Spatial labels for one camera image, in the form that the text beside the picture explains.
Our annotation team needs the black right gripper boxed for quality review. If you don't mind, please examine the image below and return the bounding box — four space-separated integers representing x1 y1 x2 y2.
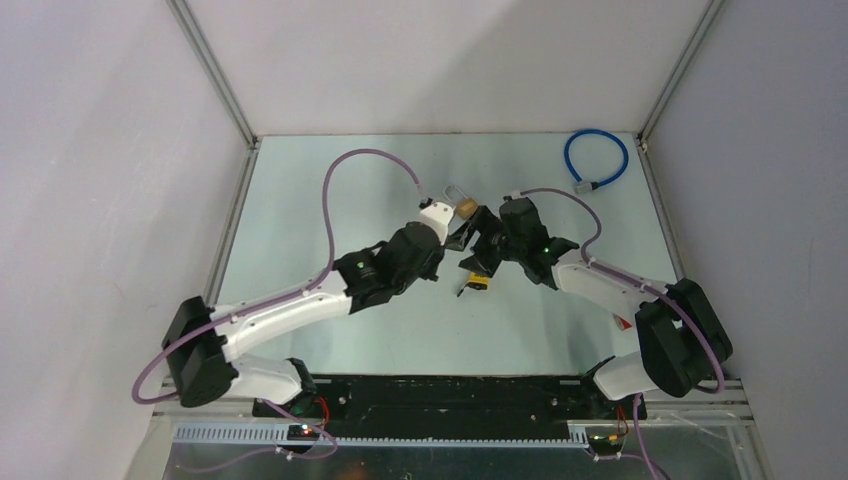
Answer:
446 206 525 279

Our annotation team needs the yellow padlock black shackle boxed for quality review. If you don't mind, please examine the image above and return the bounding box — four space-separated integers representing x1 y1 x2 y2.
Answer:
465 272 490 291

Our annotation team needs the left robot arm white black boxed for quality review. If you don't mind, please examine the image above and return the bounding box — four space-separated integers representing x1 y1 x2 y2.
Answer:
162 221 447 417

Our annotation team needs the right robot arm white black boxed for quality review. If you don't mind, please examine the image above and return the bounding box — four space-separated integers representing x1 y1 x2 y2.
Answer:
448 196 733 418

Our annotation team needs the brass padlock silver shackle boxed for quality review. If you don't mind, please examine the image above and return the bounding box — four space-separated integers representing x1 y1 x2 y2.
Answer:
443 184 479 221

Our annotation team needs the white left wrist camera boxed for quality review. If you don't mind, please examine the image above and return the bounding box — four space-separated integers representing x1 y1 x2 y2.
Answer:
416 198 455 246

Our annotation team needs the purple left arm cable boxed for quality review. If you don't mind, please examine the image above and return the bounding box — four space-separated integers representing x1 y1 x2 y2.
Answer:
131 149 424 461

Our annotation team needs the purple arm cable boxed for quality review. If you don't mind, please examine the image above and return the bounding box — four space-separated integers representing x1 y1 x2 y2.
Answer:
131 149 424 461
510 188 727 478

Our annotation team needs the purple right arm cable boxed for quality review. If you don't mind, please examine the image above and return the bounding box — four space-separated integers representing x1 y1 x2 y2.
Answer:
510 188 727 478

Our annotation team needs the blue cable lock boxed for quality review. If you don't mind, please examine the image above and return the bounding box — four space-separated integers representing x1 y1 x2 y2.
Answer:
562 128 631 195

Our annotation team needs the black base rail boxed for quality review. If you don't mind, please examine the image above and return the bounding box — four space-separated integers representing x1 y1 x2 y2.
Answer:
292 374 647 440

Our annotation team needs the grey slotted cable duct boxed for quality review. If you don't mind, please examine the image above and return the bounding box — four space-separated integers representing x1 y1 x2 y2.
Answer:
172 422 589 449

